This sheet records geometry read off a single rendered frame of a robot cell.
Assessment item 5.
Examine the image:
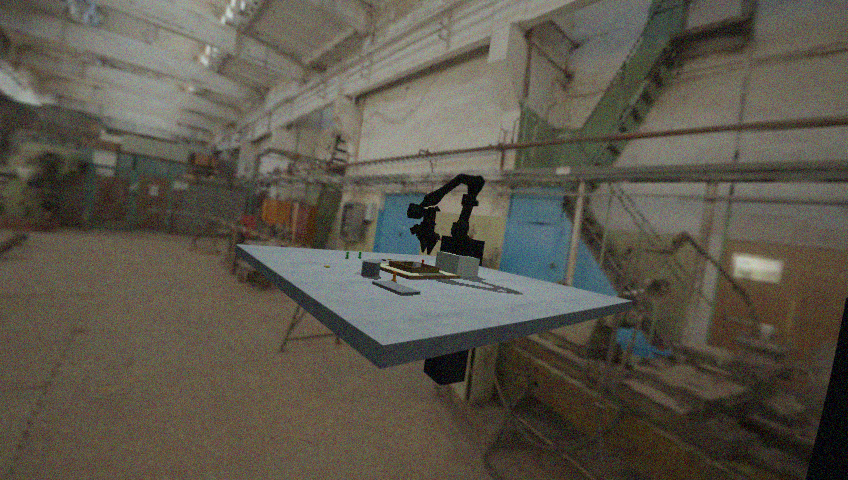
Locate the tan square board track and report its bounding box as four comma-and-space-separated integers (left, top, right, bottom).
380, 266, 460, 279

